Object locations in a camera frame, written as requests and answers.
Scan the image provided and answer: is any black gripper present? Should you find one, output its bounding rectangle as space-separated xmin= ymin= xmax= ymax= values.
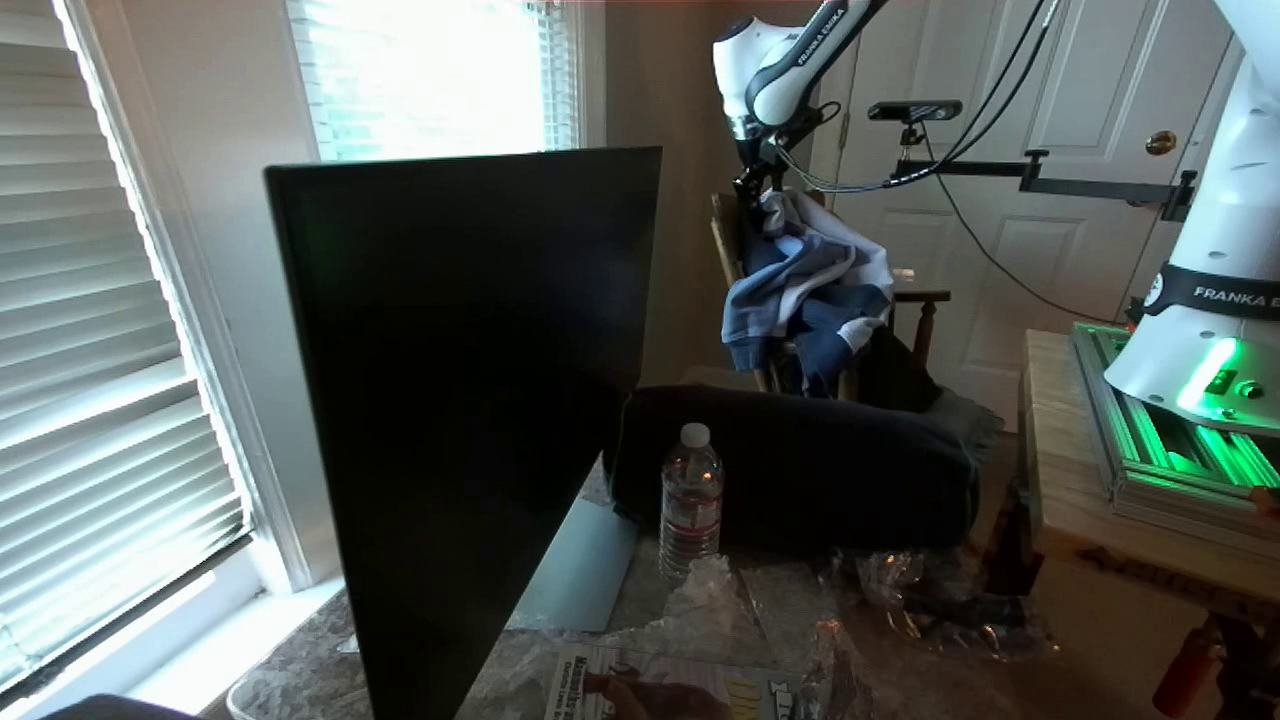
xmin=732 ymin=119 xmax=808 ymax=210

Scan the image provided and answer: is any blue and white jersey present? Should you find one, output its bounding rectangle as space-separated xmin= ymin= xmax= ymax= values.
xmin=722 ymin=183 xmax=902 ymax=396

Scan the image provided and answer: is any small black pouch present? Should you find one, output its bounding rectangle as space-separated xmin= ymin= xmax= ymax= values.
xmin=849 ymin=322 xmax=950 ymax=415

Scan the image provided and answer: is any black padded bag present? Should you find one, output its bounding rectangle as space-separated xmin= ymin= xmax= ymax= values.
xmin=605 ymin=380 xmax=985 ymax=558

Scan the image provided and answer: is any white panel door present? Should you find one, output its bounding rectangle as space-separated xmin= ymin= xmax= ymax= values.
xmin=808 ymin=0 xmax=1280 ymax=428

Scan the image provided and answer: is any clear plastic water bottle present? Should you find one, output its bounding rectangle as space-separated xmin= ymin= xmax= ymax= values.
xmin=657 ymin=421 xmax=729 ymax=565

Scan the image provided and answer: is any narrow bright window blind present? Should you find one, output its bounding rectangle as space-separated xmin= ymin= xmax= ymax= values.
xmin=290 ymin=0 xmax=591 ymax=166

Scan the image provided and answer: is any large black monitor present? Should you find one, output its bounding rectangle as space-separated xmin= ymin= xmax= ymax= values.
xmin=260 ymin=142 xmax=669 ymax=720

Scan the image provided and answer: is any crumpled clear plastic wrap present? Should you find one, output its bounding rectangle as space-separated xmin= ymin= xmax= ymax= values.
xmin=458 ymin=544 xmax=1074 ymax=720

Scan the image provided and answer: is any light wooden stand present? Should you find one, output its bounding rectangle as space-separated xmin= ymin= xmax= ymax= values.
xmin=1015 ymin=322 xmax=1280 ymax=720

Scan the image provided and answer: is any printed paper package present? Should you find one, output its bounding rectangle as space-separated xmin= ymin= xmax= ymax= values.
xmin=539 ymin=652 xmax=732 ymax=720

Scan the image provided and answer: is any red clamp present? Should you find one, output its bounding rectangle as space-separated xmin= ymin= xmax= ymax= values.
xmin=1150 ymin=602 xmax=1280 ymax=720

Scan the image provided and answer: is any wide white window blind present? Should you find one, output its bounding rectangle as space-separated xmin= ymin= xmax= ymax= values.
xmin=0 ymin=0 xmax=260 ymax=700

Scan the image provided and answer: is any black stereo camera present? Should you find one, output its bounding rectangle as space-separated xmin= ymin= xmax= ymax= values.
xmin=865 ymin=97 xmax=968 ymax=127

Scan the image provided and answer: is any thin black cable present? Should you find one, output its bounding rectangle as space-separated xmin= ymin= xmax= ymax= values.
xmin=922 ymin=131 xmax=1138 ymax=330

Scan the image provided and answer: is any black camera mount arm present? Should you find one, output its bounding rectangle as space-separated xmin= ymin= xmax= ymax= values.
xmin=888 ymin=119 xmax=1199 ymax=222

